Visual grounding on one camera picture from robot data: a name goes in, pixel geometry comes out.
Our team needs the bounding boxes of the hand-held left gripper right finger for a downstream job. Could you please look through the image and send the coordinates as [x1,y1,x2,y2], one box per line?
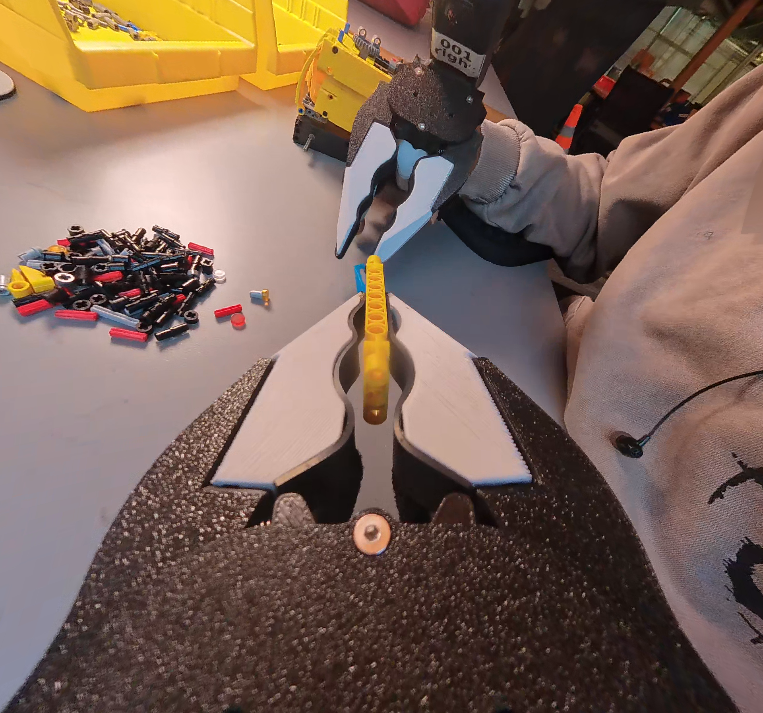
[387,294,533,523]

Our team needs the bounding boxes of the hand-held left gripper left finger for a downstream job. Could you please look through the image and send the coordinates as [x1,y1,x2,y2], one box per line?
[210,294,366,524]

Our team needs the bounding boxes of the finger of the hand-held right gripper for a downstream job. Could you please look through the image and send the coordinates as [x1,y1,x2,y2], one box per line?
[335,122,399,260]
[374,154,458,264]

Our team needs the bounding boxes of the yellow brick robot model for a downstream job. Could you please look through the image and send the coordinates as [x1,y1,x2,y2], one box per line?
[292,26,413,163]

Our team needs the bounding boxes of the yellow perforated brick beam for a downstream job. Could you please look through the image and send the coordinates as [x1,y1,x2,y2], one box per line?
[362,255,392,426]

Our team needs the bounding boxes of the person's right forearm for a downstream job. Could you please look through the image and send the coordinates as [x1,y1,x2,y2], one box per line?
[459,118,616,285]

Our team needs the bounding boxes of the grey desk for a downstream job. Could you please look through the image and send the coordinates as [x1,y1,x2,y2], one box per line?
[0,0,567,690]

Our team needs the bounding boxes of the person's right hand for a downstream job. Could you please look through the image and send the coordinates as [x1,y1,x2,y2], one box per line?
[356,178,411,247]

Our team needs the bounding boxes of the black office chair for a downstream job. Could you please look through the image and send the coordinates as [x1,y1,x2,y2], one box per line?
[494,0,666,137]

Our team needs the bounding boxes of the yellow plastic parts bin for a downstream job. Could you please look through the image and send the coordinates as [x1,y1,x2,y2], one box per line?
[205,0,349,92]
[0,0,258,113]

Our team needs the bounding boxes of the pile of small connector pins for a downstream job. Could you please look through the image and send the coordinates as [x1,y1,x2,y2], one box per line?
[0,224,217,343]

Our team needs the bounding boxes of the scattered blue grey brick pieces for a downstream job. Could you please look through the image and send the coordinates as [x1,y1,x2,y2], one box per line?
[43,0,160,43]

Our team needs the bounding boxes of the black earphone cord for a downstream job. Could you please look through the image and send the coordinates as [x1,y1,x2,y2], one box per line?
[611,369,763,459]

